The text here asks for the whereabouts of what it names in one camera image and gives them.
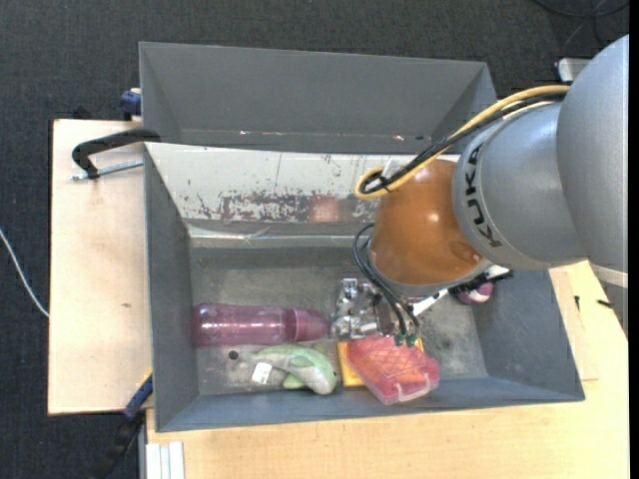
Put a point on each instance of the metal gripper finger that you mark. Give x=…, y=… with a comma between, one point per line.
x=352, y=327
x=353, y=295

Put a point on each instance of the yellow sponge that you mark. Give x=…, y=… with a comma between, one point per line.
x=344, y=367

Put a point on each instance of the red clear plastic box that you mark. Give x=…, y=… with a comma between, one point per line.
x=394, y=369

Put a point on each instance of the green toy dolphin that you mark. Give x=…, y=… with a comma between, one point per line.
x=309, y=367

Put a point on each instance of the purple and white ball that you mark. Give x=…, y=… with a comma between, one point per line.
x=474, y=295

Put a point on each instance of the grey metal bin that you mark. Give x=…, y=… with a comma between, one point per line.
x=259, y=272

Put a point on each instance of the pink clear plastic bottle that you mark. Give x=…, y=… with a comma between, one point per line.
x=239, y=325

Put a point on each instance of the pale wood board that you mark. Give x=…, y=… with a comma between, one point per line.
x=97, y=277

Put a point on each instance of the black cylinder on white bracket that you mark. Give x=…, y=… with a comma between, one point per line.
x=434, y=301

